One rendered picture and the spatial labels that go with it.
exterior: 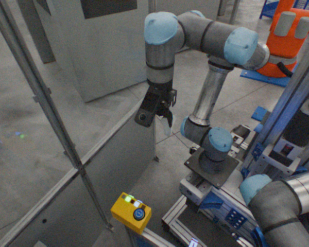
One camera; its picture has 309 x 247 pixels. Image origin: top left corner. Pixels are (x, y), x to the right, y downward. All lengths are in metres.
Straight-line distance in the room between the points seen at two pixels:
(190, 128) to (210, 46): 0.58
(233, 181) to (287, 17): 2.99
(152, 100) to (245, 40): 0.26
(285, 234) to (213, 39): 0.42
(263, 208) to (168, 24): 0.43
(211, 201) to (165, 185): 1.08
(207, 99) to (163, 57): 0.51
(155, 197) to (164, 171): 0.33
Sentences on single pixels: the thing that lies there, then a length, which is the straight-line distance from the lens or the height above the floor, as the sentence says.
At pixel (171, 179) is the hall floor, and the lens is 2.27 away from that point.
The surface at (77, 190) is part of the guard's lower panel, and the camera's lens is 1.34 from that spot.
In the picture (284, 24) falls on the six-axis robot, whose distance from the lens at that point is 3.85.
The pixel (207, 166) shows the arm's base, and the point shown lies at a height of 1.08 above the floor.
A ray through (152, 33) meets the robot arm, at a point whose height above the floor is 1.81.
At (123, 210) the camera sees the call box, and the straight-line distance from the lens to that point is 0.98.
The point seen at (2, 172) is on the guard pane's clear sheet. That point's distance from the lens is 0.96.
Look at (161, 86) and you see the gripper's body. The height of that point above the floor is 1.67.
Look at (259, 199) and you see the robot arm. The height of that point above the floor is 1.57.
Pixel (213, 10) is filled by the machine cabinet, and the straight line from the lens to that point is 4.86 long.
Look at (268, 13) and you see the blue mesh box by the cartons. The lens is 7.08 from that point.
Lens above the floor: 1.98
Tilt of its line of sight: 46 degrees down
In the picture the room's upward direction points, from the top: straight up
